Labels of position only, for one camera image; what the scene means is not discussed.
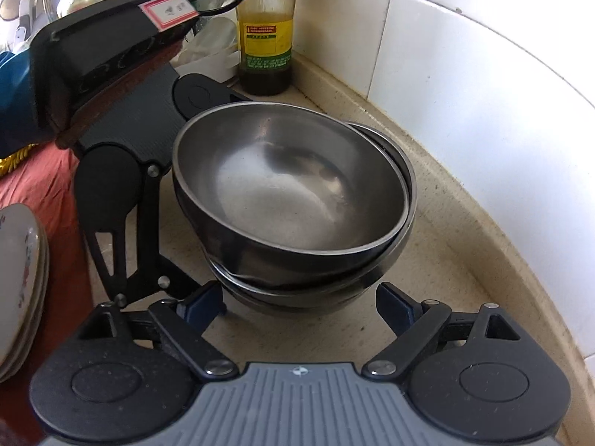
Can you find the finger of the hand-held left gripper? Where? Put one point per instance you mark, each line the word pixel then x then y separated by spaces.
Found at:
pixel 153 241

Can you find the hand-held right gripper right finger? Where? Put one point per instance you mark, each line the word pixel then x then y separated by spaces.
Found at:
pixel 395 309

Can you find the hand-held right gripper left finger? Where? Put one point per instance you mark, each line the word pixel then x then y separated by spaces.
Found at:
pixel 204 309

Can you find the red cloth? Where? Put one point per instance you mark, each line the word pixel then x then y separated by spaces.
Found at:
pixel 60 241

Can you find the yellow chenille hand towel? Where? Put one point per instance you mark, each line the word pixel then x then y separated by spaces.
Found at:
pixel 14 160

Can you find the yellow label oil bottle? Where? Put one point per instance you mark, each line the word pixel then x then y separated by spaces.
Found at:
pixel 265 42

